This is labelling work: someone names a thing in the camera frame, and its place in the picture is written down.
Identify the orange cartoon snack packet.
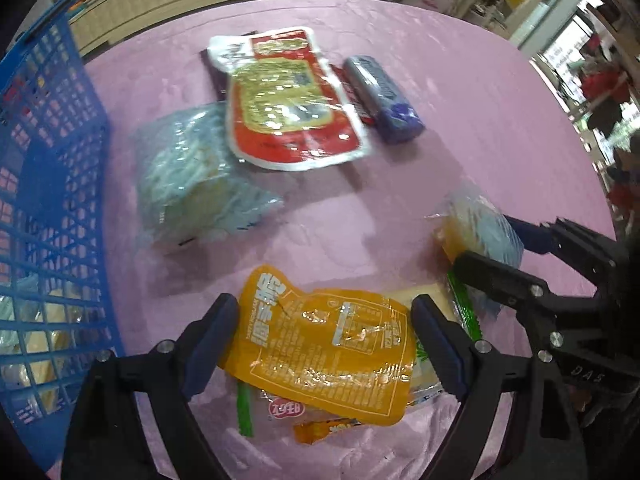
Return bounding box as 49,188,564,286
293,418,361,445

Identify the green-edged cracker pack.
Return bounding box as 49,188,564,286
236,280,482,438

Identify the blue striped clear snack bag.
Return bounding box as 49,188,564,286
134,102,283,252

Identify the dark purple flat packet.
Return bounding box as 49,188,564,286
200,35,253,101

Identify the blue wrapped snack roll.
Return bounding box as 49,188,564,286
343,55,425,144

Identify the blue plastic basket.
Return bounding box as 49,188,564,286
1,0,122,469

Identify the small clear blue snack bag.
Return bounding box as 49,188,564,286
426,182,524,320

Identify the red and yellow snack bag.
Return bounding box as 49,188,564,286
207,26,371,172

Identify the yellow-orange snack pouch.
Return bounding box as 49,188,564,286
218,264,416,426

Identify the pink quilted table mat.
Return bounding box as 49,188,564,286
87,0,614,354

